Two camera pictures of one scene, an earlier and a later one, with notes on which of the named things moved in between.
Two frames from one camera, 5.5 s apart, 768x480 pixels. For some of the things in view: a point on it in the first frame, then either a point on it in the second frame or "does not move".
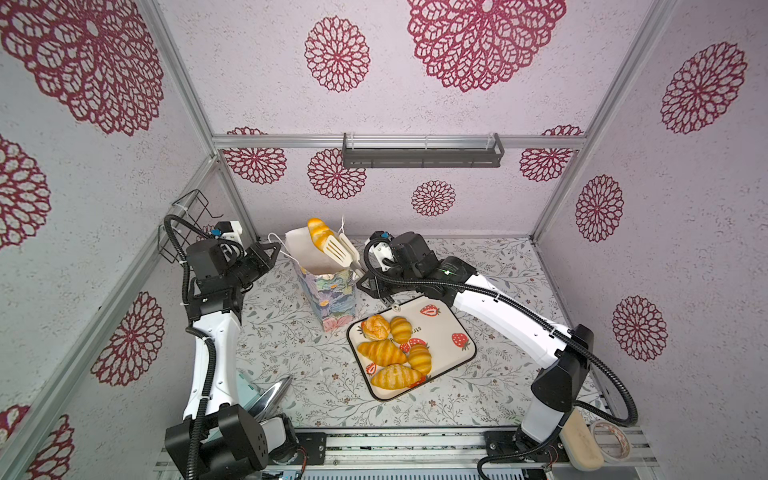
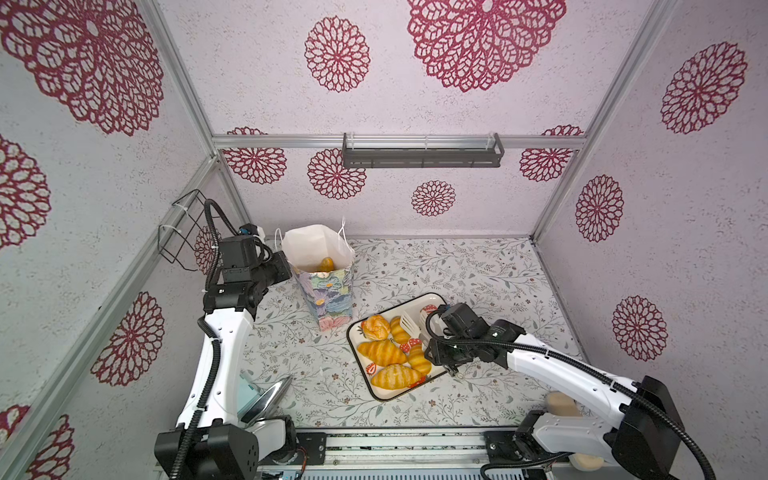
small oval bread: x=401 y=329 does not move
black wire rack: x=175 y=235 does not move
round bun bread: x=376 y=327 does not move
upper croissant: x=382 y=352 does not move
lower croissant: x=396 y=376 does not move
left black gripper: x=263 y=263 → x=278 y=262
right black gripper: x=377 y=289 → x=435 y=351
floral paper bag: x=330 y=289 does not move
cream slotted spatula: x=340 y=249 → x=412 y=329
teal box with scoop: x=246 y=393 does not move
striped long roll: x=319 y=232 → x=327 y=264
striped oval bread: x=420 y=358 does not move
